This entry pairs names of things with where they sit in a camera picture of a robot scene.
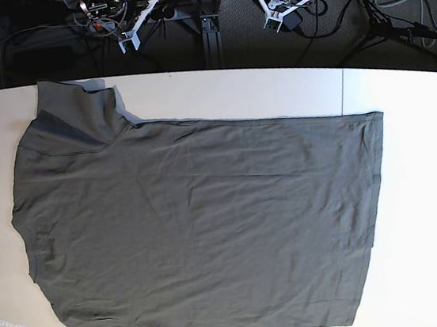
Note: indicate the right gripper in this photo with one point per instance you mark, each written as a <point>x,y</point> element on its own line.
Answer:
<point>126,24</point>

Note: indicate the dark grey T-shirt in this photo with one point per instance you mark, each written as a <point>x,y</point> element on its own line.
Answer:
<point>207,223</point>

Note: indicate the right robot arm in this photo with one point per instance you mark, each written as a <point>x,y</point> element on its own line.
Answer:
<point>85,10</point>

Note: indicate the black tripod stand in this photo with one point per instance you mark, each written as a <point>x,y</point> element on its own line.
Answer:
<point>381,30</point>

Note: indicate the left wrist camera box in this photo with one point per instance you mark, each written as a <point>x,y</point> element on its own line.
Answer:
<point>274,25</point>

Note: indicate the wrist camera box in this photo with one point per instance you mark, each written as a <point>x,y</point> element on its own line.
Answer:
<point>274,25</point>
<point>129,44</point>

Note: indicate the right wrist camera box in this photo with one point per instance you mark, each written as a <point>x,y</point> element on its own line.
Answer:
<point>129,44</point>

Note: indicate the aluminium frame post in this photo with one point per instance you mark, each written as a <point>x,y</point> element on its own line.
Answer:
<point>210,32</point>

